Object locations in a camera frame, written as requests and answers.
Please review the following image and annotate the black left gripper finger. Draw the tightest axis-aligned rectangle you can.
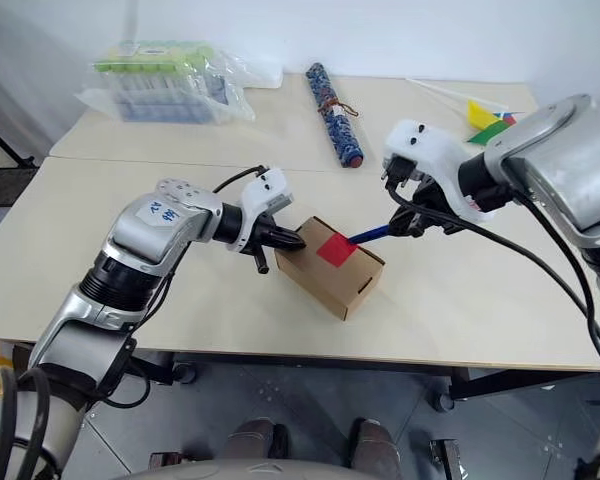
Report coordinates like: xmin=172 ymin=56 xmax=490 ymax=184
xmin=272 ymin=225 xmax=309 ymax=247
xmin=269 ymin=235 xmax=308 ymax=251

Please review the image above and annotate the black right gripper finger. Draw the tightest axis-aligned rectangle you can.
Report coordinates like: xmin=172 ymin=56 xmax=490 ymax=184
xmin=390 ymin=222 xmax=429 ymax=239
xmin=388 ymin=202 xmax=426 ymax=231

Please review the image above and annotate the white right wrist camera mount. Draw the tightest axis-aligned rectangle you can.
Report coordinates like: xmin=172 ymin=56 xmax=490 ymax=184
xmin=382 ymin=118 xmax=506 ymax=222

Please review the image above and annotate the blue patterned rolled scroll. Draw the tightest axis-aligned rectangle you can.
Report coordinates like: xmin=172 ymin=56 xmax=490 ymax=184
xmin=304 ymin=61 xmax=369 ymax=170

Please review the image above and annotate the blue pen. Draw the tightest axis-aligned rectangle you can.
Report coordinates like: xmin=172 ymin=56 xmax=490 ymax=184
xmin=348 ymin=223 xmax=392 ymax=246

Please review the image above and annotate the dark grey case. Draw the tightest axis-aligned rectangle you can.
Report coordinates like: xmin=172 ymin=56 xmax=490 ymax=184
xmin=0 ymin=167 xmax=41 ymax=209

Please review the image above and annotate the black tripod stand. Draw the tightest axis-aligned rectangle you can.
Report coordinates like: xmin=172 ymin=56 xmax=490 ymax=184
xmin=0 ymin=114 xmax=36 ymax=169

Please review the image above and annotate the dark brown rounded shape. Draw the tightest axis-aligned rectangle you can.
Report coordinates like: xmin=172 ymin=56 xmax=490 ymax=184
xmin=349 ymin=418 xmax=406 ymax=469
xmin=224 ymin=418 xmax=289 ymax=464

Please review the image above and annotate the grey robot torso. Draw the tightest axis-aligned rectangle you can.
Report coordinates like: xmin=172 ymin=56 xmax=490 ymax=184
xmin=124 ymin=457 xmax=431 ymax=480

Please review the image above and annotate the colourful paper pinwheel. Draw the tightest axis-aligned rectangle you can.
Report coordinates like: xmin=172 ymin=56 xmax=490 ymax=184
xmin=404 ymin=77 xmax=519 ymax=146

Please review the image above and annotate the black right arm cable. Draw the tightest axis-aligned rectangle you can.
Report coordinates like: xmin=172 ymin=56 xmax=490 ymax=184
xmin=514 ymin=192 xmax=597 ymax=329
xmin=383 ymin=182 xmax=600 ymax=374

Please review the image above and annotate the black torso cable bundle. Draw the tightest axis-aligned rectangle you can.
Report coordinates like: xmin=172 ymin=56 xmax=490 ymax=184
xmin=0 ymin=367 xmax=51 ymax=480

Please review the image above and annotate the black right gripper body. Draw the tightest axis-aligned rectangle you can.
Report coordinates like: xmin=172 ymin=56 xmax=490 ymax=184
xmin=412 ymin=182 xmax=461 ymax=237

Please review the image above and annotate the green capped tube pack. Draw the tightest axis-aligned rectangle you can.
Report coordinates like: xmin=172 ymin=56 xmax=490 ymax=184
xmin=92 ymin=40 xmax=216 ymax=121

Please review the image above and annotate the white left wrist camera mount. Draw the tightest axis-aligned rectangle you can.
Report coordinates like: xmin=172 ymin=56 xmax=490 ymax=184
xmin=228 ymin=167 xmax=296 ymax=254

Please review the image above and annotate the white plastic bag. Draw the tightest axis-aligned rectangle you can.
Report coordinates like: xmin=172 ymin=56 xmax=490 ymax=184
xmin=224 ymin=49 xmax=285 ymax=90

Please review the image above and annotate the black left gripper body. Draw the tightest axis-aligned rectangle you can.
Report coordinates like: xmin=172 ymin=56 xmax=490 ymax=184
xmin=244 ymin=214 xmax=281 ymax=275

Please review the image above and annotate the black table leg with caster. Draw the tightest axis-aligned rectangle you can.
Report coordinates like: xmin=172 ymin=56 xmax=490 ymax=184
xmin=129 ymin=352 xmax=200 ymax=386
xmin=432 ymin=367 xmax=600 ymax=414

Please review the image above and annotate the dark stand foot block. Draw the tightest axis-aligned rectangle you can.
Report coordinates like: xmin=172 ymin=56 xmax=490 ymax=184
xmin=428 ymin=438 xmax=465 ymax=476
xmin=148 ymin=449 xmax=191 ymax=471

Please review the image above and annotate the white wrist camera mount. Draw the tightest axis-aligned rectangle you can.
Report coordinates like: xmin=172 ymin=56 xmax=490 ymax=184
xmin=382 ymin=118 xmax=506 ymax=222
xmin=228 ymin=167 xmax=296 ymax=254

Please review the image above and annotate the red square sticker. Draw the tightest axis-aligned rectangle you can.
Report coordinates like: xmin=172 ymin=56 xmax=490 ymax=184
xmin=315 ymin=232 xmax=358 ymax=267

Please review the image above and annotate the clear plastic bag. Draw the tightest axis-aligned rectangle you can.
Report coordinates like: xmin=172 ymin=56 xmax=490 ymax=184
xmin=73 ymin=38 xmax=257 ymax=124

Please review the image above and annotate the brown cardboard box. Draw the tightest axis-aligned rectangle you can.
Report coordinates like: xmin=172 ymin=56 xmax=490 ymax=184
xmin=273 ymin=215 xmax=387 ymax=321

